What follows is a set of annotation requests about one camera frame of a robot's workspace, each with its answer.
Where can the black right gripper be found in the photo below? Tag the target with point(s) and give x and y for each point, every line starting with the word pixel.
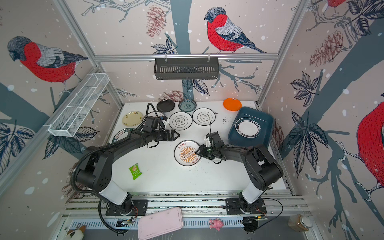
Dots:
pixel 203 151

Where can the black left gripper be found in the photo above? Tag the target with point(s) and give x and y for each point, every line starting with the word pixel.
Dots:
pixel 172 138

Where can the white plate cloud emblem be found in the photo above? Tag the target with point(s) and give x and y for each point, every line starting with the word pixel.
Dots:
pixel 204 116
pixel 180 121

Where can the white plate orange sunburst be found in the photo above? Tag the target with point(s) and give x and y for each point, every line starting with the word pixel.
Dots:
pixel 184 153

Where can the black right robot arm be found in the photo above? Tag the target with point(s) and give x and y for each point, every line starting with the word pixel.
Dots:
pixel 262 169

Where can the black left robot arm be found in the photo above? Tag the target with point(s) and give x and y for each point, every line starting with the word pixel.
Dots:
pixel 93 172

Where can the teal plastic bin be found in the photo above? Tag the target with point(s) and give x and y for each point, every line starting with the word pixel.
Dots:
pixel 265 120

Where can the black round plate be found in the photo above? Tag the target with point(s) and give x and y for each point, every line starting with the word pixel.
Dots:
pixel 165 106

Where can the small green patterned plate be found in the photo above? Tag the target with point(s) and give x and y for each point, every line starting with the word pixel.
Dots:
pixel 187 105

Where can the cream yellow plate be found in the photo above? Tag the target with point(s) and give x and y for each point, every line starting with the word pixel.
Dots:
pixel 132 119

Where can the teal rim plate left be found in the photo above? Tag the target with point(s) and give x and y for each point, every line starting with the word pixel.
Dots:
pixel 126 132

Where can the green snack packet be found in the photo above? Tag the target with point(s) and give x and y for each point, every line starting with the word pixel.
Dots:
pixel 135 171

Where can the orange plastic plate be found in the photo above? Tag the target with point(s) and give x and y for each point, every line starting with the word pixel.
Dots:
pixel 232 104

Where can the pink pig toy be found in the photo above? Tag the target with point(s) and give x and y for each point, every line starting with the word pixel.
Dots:
pixel 216 224

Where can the pink rectangular tray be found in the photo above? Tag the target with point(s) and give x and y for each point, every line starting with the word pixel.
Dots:
pixel 160 223

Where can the amber jar with lid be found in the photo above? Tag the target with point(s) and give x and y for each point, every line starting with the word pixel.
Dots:
pixel 300 223

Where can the white orange plush toy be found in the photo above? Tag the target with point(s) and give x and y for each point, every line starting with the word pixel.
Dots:
pixel 77 234

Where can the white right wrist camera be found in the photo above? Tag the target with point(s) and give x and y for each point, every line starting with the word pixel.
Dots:
pixel 213 138

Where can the black hanging wire basket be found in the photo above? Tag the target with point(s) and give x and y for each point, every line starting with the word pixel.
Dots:
pixel 186 69

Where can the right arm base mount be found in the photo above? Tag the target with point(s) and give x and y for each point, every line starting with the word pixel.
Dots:
pixel 232 206

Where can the aluminium frame crossbar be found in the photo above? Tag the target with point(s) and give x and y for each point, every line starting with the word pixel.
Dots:
pixel 149 58

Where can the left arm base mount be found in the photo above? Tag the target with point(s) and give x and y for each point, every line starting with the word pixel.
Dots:
pixel 128 208

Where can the white wire mesh shelf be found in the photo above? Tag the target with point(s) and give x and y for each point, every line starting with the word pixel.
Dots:
pixel 81 101

